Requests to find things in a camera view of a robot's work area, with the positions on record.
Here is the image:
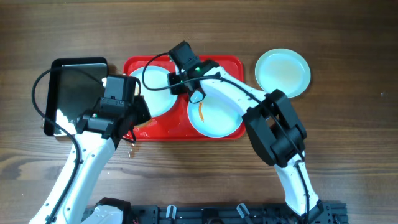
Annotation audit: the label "green orange sponge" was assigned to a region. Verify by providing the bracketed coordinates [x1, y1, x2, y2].
[134, 119, 153, 128]

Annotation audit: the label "pale blue plate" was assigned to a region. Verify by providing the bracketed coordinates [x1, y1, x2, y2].
[254, 49, 311, 98]
[141, 66, 177, 118]
[187, 91, 242, 138]

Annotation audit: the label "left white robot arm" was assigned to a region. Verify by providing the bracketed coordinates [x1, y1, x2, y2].
[30, 96, 151, 223]

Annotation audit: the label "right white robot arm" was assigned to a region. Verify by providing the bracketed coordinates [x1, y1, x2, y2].
[170, 60, 320, 222]

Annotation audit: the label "red plastic tray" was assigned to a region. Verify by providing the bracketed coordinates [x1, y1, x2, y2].
[124, 55, 245, 141]

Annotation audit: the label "black water tray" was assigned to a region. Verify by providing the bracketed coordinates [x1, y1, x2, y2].
[45, 57, 108, 135]

